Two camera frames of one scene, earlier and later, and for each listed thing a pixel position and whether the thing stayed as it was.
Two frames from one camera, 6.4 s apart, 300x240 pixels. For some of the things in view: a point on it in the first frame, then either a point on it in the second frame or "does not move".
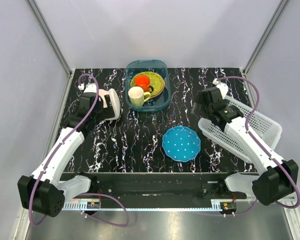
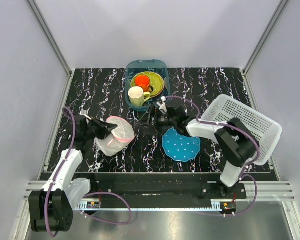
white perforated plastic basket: (264, 126) does not move
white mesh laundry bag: (114, 100) → (118, 139)
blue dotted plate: (181, 143) does not move
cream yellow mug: (137, 97) does not move
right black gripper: (199, 99) → (144, 121)
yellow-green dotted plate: (156, 81) does not move
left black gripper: (106, 112) → (105, 128)
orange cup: (143, 81) does not move
